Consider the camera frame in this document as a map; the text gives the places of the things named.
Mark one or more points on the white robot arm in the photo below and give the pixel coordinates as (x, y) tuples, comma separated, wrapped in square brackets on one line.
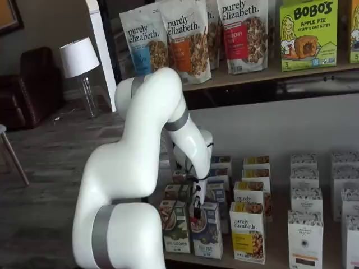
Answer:
[(134, 168)]

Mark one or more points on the high wooden shelf board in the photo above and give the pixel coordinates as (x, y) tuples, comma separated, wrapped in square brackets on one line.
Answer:
[(252, 77)]

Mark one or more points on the half hidden granola bag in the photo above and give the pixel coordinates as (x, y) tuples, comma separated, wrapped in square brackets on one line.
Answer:
[(213, 36)]

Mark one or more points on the blue label granola bag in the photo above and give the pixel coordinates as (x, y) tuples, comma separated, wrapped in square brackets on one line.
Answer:
[(140, 36)]

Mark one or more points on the red label granola bag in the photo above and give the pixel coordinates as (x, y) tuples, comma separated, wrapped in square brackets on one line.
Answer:
[(241, 42)]

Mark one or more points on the blue white flax plus box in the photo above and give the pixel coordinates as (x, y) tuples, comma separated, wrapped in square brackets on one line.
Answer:
[(223, 207), (221, 174), (207, 241), (223, 161)]

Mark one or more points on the white shade table lamp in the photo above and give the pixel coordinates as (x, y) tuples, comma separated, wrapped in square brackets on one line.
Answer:
[(78, 59)]

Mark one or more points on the grey chair with wooden legs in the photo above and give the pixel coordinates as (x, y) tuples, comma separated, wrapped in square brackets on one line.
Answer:
[(2, 129)]

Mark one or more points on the green Bobo's oat bites box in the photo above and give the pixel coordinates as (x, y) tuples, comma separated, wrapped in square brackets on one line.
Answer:
[(308, 36)]

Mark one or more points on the orange label granola bag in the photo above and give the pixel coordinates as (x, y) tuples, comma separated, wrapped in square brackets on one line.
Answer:
[(185, 45)]

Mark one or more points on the white patterned pantry box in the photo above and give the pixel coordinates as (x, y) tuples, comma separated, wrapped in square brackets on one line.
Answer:
[(305, 201), (305, 241), (353, 243), (304, 160), (304, 179), (345, 179), (352, 201), (346, 158)]

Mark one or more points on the brown leather armchair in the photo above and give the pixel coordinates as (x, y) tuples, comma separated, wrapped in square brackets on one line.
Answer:
[(33, 92)]

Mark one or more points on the yellow purely elizabeth box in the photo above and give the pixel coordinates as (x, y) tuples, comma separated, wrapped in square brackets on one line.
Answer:
[(249, 193), (246, 235), (256, 173), (256, 161)]

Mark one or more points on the yellow Bobo's box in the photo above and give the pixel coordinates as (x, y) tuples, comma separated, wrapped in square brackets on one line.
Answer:
[(354, 33)]

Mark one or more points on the dark framed wall picture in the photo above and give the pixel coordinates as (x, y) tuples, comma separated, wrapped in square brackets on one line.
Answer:
[(5, 14)]

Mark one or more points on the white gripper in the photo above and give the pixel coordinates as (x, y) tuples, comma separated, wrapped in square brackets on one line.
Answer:
[(202, 190)]

